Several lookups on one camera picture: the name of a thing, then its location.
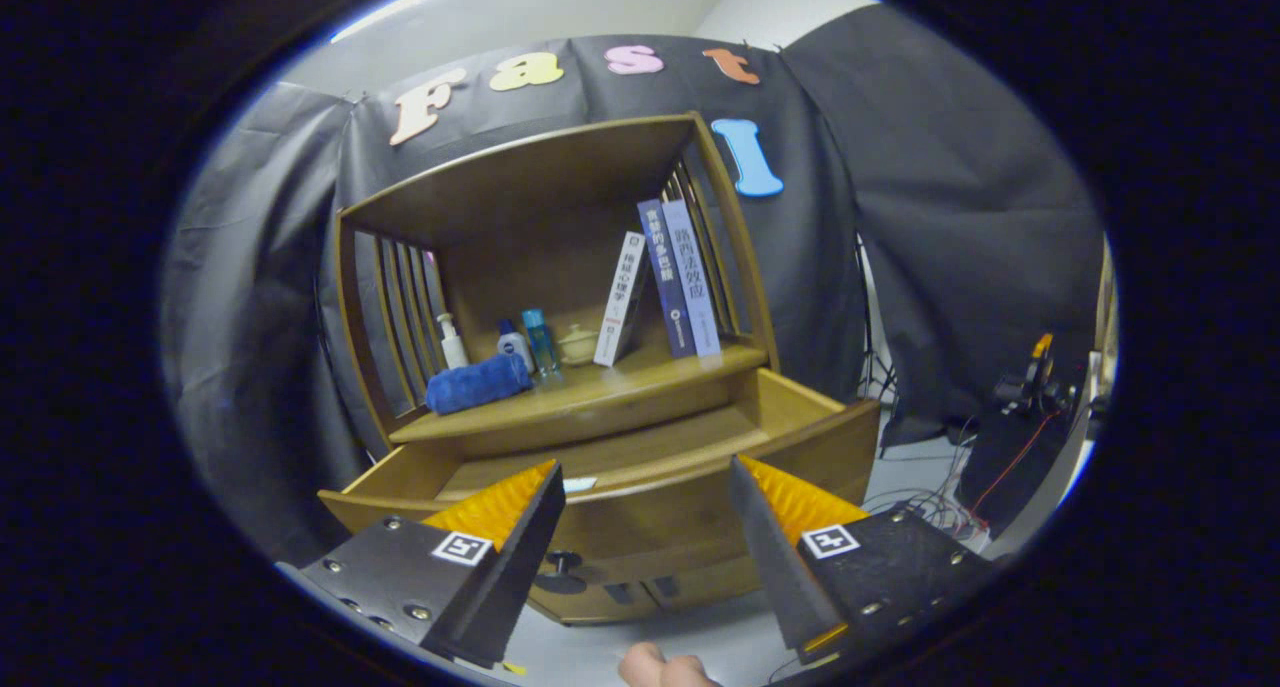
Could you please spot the beige panel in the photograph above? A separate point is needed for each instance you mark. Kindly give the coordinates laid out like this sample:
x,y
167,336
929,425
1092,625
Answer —
x,y
1105,327

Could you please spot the white bottle with blue cap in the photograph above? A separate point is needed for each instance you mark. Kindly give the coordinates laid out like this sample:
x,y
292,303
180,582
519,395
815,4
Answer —
x,y
515,350

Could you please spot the wooden drawer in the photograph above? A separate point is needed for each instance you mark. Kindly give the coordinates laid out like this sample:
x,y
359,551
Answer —
x,y
650,527

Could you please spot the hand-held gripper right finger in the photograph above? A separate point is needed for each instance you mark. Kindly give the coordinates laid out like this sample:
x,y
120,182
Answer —
x,y
780,567

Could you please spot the wooden cabinet door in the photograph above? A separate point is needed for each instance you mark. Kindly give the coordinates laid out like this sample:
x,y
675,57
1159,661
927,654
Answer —
x,y
710,577
585,608

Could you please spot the beige lidded teacup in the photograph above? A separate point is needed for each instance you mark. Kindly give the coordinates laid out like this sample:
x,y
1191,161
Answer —
x,y
578,347

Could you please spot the white book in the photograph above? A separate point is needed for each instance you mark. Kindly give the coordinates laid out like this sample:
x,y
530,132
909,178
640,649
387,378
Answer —
x,y
622,302

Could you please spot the dark blue book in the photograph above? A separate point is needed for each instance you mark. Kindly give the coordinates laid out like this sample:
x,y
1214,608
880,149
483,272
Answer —
x,y
668,282

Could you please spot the pale purple book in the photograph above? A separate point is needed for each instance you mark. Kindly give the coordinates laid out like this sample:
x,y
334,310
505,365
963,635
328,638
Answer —
x,y
694,277

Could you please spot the clear blue bottle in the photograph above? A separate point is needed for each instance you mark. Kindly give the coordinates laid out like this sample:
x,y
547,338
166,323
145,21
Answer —
x,y
541,345

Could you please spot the white pump bottle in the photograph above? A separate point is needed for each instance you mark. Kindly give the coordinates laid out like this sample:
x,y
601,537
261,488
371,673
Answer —
x,y
454,350

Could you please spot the blue towel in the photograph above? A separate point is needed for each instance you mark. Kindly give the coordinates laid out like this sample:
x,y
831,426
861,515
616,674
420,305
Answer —
x,y
478,384

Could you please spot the wooden cabinet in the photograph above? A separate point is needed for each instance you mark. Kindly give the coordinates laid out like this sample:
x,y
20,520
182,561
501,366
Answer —
x,y
540,257

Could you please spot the black and orange device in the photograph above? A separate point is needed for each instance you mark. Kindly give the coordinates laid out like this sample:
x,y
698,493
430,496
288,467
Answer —
x,y
1035,382

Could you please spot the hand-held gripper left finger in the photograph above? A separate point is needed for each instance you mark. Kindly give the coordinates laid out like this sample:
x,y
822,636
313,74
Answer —
x,y
510,567

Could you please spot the black tripod stand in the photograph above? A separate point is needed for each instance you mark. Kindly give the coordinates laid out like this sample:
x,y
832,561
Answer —
x,y
876,367

